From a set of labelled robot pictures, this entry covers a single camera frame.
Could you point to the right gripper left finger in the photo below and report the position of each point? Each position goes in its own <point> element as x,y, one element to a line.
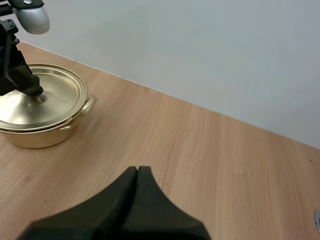
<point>100,215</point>

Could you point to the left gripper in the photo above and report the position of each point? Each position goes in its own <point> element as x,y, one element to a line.
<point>7,32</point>

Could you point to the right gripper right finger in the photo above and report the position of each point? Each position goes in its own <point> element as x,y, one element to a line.
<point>155,215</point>

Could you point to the gold lid with black knob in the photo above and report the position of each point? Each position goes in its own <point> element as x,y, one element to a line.
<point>60,95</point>

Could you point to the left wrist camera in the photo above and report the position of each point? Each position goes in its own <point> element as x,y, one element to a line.
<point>33,18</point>

